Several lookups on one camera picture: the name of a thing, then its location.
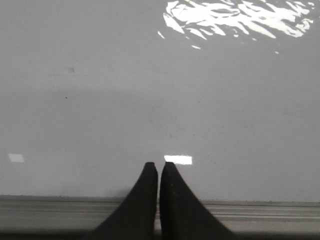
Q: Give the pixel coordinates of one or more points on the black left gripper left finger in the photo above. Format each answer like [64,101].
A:
[134,218]

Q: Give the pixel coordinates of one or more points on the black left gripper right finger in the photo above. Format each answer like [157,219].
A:
[182,215]

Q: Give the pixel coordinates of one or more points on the white glossy whiteboard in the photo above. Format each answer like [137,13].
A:
[90,90]

